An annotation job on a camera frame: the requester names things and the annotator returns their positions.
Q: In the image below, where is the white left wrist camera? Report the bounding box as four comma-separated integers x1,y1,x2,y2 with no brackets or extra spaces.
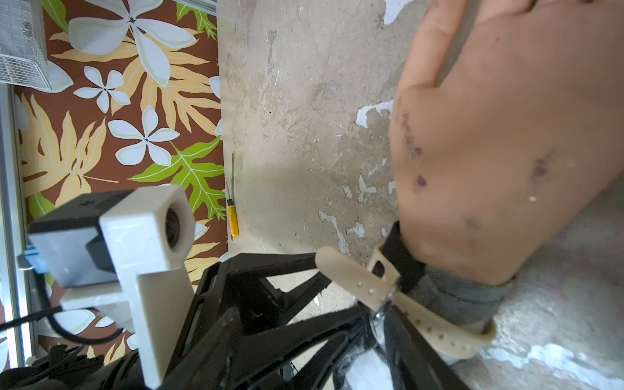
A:
28,185,195,389

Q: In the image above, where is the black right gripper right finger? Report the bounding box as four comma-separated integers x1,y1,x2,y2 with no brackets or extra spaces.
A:
383,306,468,390

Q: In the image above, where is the yellow handled tool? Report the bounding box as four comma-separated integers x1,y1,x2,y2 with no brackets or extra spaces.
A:
225,154,240,239

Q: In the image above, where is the mannequin hand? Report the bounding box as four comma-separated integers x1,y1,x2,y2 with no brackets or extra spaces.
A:
389,1,623,285

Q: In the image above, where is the aluminium frame post left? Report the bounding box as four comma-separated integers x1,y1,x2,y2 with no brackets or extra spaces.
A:
0,82,37,369

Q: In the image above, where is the white wire basket left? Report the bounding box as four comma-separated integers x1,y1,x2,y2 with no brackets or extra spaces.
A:
1,0,50,90

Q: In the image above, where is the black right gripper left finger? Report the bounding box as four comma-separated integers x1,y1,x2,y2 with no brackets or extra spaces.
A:
160,307,242,389

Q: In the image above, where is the black left camera cable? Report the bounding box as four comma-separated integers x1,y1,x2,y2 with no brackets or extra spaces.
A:
0,270,125,346

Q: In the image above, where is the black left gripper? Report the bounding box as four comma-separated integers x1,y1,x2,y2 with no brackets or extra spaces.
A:
166,253,369,389

